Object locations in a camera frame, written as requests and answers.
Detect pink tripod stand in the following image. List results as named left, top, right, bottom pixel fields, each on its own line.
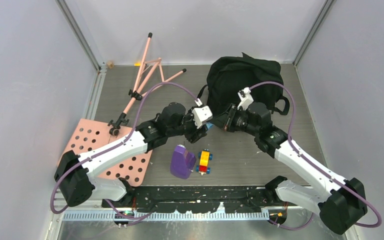
left=107, top=32, right=187, bottom=136

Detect black backpack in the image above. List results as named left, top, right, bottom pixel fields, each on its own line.
left=197, top=53, right=290, bottom=116

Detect aluminium frame rail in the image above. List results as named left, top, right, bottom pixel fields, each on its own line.
left=49, top=187, right=359, bottom=240

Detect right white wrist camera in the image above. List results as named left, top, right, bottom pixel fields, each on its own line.
left=237, top=87, right=254, bottom=111

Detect blue correction tape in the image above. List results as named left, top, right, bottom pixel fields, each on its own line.
left=206, top=122, right=214, bottom=130

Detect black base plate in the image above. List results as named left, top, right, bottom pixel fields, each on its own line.
left=111, top=185, right=293, bottom=214

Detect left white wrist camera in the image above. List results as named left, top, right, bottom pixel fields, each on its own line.
left=191, top=105, right=213, bottom=129

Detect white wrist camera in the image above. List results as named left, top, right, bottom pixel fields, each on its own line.
left=191, top=105, right=213, bottom=129
left=237, top=87, right=254, bottom=111

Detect colourful toy block car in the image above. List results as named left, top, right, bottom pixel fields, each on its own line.
left=195, top=149, right=213, bottom=176

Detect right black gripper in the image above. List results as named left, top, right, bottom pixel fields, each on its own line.
left=211, top=103, right=260, bottom=137

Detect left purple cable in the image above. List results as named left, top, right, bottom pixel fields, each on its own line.
left=49, top=81, right=203, bottom=228

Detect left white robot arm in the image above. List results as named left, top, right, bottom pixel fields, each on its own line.
left=54, top=102, right=213, bottom=207

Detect pink perforated stand board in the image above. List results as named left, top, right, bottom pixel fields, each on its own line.
left=63, top=118, right=153, bottom=187

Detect purple stapler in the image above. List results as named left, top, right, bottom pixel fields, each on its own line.
left=170, top=144, right=197, bottom=180

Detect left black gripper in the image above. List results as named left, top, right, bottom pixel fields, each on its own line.
left=167, top=107, right=208, bottom=143

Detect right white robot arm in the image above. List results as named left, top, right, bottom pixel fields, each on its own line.
left=210, top=102, right=368, bottom=235

